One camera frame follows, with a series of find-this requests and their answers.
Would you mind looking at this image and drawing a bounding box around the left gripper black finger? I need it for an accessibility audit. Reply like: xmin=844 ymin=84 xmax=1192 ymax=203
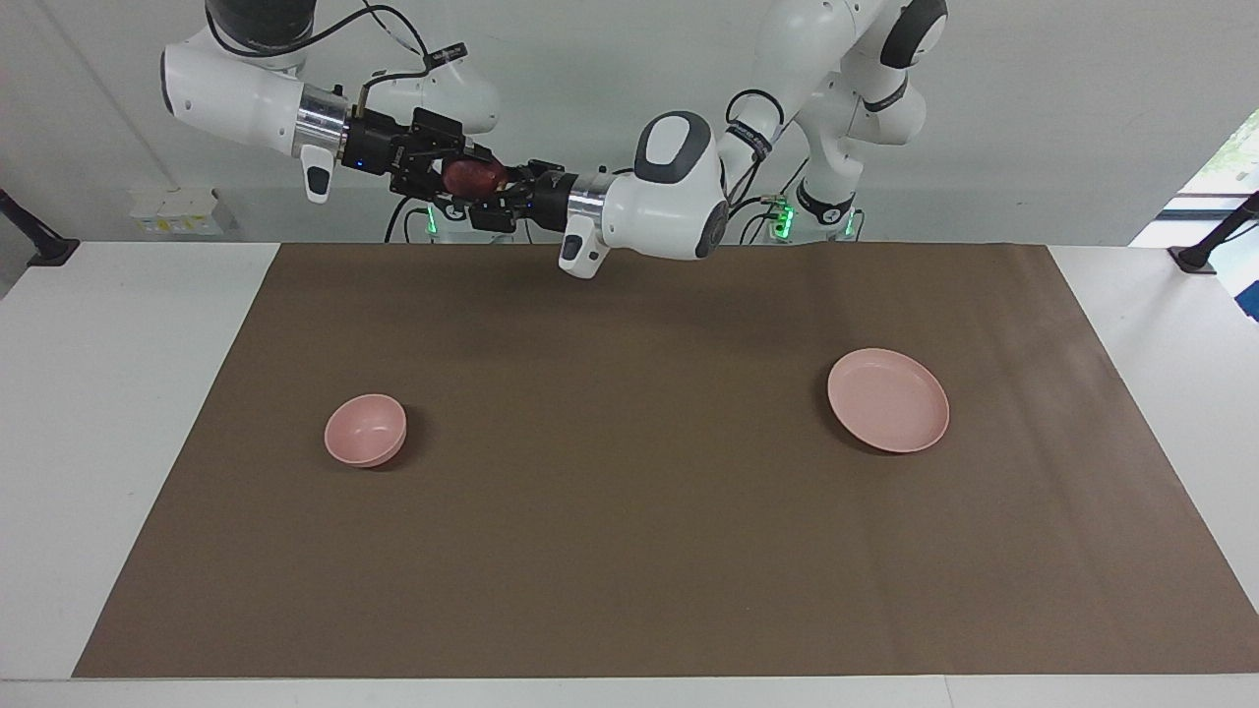
xmin=470 ymin=192 xmax=537 ymax=234
xmin=502 ymin=159 xmax=564 ymax=188

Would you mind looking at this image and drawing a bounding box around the black clamp stand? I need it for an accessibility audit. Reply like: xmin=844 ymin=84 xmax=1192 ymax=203
xmin=1169 ymin=192 xmax=1259 ymax=274
xmin=0 ymin=187 xmax=81 ymax=268

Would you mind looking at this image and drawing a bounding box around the pink plate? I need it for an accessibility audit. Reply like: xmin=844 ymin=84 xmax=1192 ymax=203
xmin=826 ymin=348 xmax=951 ymax=454

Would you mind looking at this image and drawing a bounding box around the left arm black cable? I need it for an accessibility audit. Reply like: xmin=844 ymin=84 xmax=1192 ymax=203
xmin=723 ymin=88 xmax=817 ymax=247

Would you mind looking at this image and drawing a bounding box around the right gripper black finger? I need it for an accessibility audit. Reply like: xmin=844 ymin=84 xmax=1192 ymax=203
xmin=391 ymin=172 xmax=463 ymax=205
xmin=413 ymin=110 xmax=496 ymax=163

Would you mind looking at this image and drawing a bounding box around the brown table mat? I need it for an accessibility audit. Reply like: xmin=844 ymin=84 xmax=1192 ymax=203
xmin=72 ymin=243 xmax=1259 ymax=679

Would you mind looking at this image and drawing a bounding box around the pink bowl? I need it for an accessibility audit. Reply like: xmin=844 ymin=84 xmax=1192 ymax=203
xmin=324 ymin=393 xmax=408 ymax=468

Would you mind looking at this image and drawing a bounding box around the dark red apple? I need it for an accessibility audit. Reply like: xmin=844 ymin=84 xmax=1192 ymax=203
xmin=443 ymin=157 xmax=509 ymax=198

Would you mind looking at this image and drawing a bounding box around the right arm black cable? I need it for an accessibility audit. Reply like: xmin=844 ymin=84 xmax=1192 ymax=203
xmin=202 ymin=0 xmax=465 ymax=114

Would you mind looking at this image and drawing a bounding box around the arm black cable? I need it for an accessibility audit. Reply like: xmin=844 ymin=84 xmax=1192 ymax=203
xmin=723 ymin=88 xmax=817 ymax=247
xmin=202 ymin=0 xmax=465 ymax=114

